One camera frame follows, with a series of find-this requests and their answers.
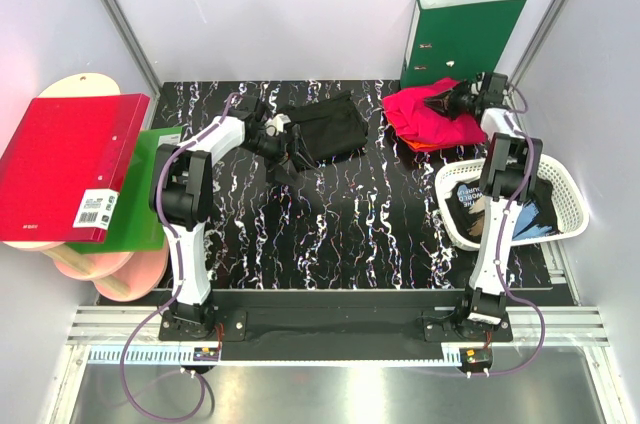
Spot black printed t-shirt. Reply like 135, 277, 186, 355
444, 176, 561, 244
277, 90, 368, 171

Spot pink t-shirt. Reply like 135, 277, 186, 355
382, 77, 486, 149

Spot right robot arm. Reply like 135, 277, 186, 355
425, 72, 543, 340

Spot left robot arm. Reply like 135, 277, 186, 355
149, 93, 314, 339

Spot orange folded t-shirt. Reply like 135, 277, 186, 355
385, 112, 440, 152

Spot green lever arch binder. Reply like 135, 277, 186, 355
400, 0, 527, 89

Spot black printed t-shirt in basket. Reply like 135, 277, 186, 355
444, 176, 561, 244

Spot black marble pattern mat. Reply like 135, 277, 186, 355
148, 79, 554, 291

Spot white plastic basket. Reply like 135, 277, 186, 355
434, 154, 589, 251

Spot green plastic folder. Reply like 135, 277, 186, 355
68, 126, 182, 254

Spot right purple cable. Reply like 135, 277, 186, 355
419, 83, 547, 378

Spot purple cable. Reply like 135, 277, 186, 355
119, 92, 246, 418
419, 83, 547, 378

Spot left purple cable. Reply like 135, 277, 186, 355
119, 92, 246, 418

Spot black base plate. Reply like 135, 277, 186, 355
159, 290, 513, 366

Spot red ring binder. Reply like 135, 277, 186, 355
1, 94, 150, 243

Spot aluminium rail frame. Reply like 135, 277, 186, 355
68, 306, 609, 368

